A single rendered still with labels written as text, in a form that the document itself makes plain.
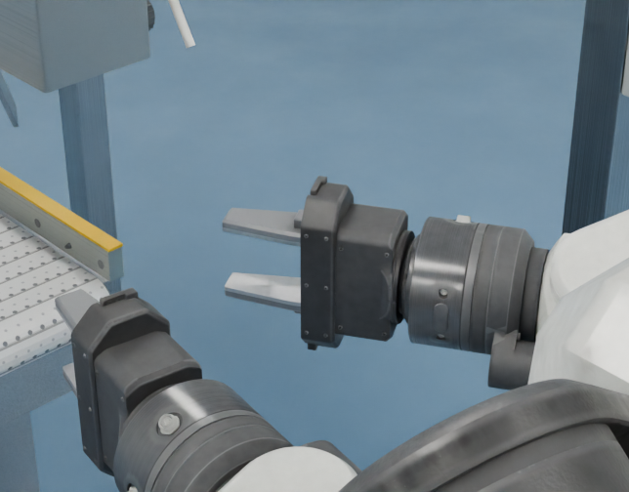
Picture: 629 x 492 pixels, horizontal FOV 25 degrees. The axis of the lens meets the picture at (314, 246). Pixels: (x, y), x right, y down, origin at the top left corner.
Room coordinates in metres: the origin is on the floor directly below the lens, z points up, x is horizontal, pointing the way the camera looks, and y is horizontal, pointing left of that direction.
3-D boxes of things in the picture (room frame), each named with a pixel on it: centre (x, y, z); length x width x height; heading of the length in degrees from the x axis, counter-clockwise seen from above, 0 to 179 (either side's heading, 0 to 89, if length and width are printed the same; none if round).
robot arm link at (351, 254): (0.83, -0.06, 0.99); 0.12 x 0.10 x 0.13; 75
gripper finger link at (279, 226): (0.86, 0.03, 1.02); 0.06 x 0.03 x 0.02; 75
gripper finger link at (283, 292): (0.85, 0.03, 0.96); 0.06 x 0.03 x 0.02; 75
